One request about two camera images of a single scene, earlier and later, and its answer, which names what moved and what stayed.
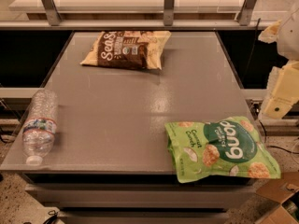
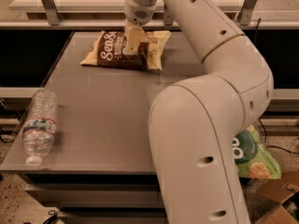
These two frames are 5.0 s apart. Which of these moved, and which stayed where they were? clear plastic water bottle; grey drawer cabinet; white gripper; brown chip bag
Moved: white gripper
Stayed: brown chip bag; grey drawer cabinet; clear plastic water bottle
